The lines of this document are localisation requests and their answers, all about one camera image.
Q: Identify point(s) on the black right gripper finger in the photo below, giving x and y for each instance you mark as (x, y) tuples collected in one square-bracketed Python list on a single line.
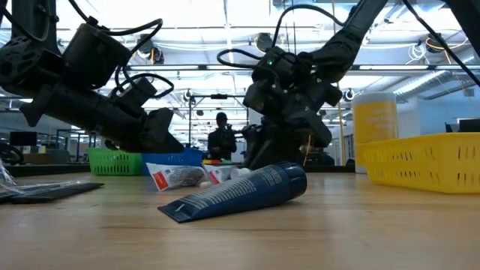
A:
[(288, 150), (258, 150)]

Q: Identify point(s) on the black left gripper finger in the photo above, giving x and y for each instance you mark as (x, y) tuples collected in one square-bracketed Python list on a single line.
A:
[(161, 135)]

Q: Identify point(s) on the white toiletry tube red mark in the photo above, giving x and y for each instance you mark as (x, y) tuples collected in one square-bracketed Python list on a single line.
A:
[(221, 174), (180, 176)]

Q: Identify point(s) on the dark blue toiletry tube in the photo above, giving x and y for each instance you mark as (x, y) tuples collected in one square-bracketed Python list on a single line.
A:
[(240, 193)]

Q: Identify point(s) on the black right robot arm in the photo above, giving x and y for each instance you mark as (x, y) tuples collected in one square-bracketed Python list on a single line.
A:
[(345, 45)]

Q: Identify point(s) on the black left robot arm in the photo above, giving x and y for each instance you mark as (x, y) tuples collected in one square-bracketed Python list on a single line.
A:
[(90, 56)]

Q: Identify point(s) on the blue plastic basket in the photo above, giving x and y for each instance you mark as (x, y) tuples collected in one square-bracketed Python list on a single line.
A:
[(176, 157)]

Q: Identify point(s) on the green plastic basket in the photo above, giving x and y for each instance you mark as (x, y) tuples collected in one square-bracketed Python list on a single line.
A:
[(112, 163)]

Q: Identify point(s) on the person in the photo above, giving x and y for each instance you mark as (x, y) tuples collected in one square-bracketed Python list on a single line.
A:
[(222, 142)]

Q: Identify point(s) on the red yellow small item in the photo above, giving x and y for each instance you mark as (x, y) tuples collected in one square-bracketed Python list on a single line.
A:
[(212, 162)]

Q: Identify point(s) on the yellow canister white lid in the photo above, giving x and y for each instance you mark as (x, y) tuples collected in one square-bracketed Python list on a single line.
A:
[(375, 123)]

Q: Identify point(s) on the black computer monitor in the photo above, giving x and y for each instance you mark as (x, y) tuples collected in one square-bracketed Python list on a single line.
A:
[(469, 125), (23, 138)]

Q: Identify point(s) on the black round object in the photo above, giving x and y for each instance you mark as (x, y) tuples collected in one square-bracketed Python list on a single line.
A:
[(9, 153)]

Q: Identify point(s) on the clear plastic wrap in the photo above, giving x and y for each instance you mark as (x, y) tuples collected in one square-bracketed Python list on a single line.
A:
[(5, 176)]

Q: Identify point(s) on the yellow plastic basket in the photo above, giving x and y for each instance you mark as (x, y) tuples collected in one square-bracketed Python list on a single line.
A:
[(420, 161)]

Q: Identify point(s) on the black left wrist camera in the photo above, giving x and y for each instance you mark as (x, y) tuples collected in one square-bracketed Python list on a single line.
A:
[(135, 93)]

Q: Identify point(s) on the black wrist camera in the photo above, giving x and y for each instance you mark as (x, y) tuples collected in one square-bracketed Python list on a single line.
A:
[(135, 93), (277, 62)]

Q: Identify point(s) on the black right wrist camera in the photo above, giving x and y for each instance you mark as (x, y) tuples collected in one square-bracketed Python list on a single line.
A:
[(277, 62)]

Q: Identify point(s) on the black workstation frame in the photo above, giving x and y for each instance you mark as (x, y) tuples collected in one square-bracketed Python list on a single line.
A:
[(219, 96)]

